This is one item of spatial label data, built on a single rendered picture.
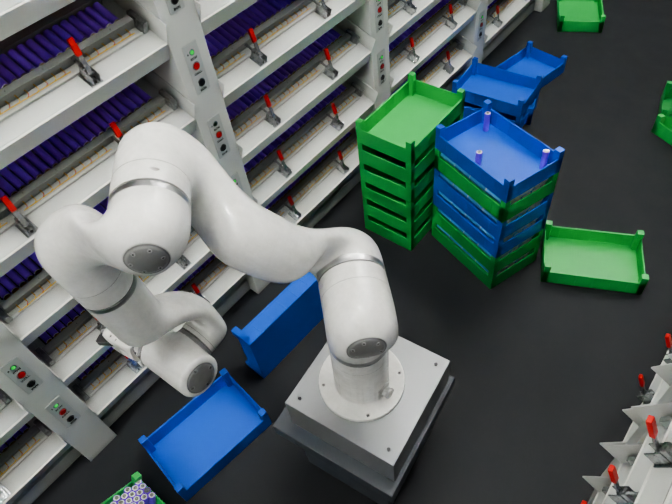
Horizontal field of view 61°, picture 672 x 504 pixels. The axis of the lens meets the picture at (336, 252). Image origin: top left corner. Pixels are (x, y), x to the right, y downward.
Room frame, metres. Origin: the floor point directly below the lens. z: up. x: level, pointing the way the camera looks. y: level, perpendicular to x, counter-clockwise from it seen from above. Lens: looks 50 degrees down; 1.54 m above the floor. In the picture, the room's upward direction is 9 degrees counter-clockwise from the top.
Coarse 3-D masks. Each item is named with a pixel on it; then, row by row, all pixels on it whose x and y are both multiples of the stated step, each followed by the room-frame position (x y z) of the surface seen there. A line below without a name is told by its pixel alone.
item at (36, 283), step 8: (40, 272) 0.88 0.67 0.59; (32, 280) 0.86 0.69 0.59; (40, 280) 0.86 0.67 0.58; (24, 288) 0.84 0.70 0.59; (32, 288) 0.84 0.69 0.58; (16, 296) 0.82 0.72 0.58; (24, 296) 0.83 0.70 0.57; (0, 304) 0.80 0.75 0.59; (8, 304) 0.80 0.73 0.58; (16, 304) 0.81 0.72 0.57; (8, 312) 0.80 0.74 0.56
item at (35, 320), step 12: (60, 288) 0.85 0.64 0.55; (0, 300) 0.83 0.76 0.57; (24, 300) 0.83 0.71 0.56; (48, 300) 0.83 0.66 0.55; (60, 300) 0.83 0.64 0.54; (72, 300) 0.83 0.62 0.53; (0, 312) 0.78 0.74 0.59; (12, 312) 0.80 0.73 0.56; (24, 312) 0.80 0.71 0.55; (36, 312) 0.80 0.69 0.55; (48, 312) 0.80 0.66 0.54; (60, 312) 0.81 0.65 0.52; (12, 324) 0.77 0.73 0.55; (24, 324) 0.77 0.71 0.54; (36, 324) 0.77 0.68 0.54; (48, 324) 0.79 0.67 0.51; (24, 336) 0.74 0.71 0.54; (36, 336) 0.76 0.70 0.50
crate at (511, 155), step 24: (480, 120) 1.37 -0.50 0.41; (504, 120) 1.31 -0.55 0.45; (456, 144) 1.29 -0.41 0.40; (480, 144) 1.27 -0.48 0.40; (504, 144) 1.26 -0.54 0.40; (528, 144) 1.22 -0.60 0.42; (480, 168) 1.12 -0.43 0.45; (504, 168) 1.16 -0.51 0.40; (528, 168) 1.14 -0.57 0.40; (552, 168) 1.10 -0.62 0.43; (504, 192) 1.04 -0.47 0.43
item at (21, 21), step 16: (0, 0) 0.99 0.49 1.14; (16, 0) 1.00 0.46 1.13; (32, 0) 1.00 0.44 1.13; (48, 0) 1.03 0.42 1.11; (64, 0) 1.05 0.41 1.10; (0, 16) 0.96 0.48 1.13; (16, 16) 0.98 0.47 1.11; (32, 16) 1.00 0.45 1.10; (0, 32) 0.96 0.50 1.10; (16, 32) 0.98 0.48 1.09
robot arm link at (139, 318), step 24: (144, 288) 0.57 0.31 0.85; (96, 312) 0.52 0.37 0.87; (120, 312) 0.52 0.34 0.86; (144, 312) 0.54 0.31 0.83; (168, 312) 0.57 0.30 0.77; (192, 312) 0.59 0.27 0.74; (216, 312) 0.63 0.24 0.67; (120, 336) 0.52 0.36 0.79; (144, 336) 0.53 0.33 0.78; (216, 336) 0.60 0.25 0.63
